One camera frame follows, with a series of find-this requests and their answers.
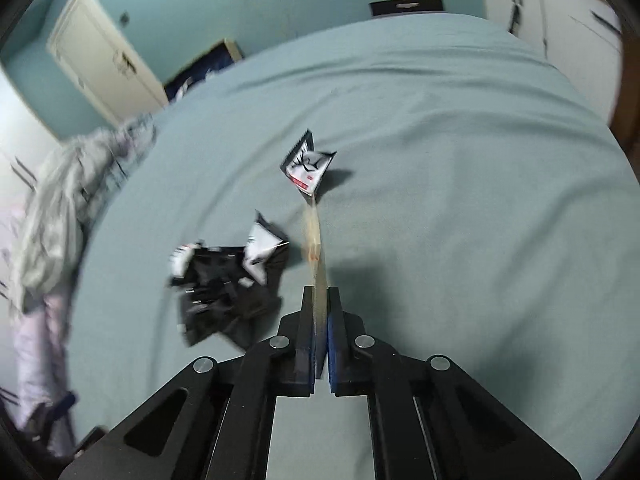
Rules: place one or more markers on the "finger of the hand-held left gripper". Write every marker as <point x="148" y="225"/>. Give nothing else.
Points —
<point x="67" y="402"/>
<point x="92" y="437"/>

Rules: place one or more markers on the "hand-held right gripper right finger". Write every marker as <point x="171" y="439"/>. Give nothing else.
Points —
<point x="331" y="360"/>

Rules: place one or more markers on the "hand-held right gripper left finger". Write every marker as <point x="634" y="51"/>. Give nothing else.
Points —
<point x="311" y="360"/>

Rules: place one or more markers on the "large beige paper sachet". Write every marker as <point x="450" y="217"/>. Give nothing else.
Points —
<point x="316" y="260"/>

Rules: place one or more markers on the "pile of black snack packets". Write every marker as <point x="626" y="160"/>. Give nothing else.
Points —
<point x="220" y="290"/>

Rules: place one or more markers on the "pink cloth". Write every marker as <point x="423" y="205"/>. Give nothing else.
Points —
<point x="35" y="340"/>

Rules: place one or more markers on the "black white single snack packet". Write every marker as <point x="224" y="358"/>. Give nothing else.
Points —
<point x="307" y="167"/>

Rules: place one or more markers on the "crumpled grey blanket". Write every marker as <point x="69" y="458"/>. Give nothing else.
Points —
<point x="65" y="195"/>

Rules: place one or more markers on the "white door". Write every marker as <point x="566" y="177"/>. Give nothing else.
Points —
<point x="95" y="55"/>

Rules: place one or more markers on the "black bag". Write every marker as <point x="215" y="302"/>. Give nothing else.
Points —
<point x="407" y="6"/>

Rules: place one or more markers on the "white cabinet with open shelf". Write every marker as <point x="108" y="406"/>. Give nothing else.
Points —
<point x="550" y="15"/>

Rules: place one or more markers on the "wall switch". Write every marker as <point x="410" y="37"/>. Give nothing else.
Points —
<point x="124" y="18"/>

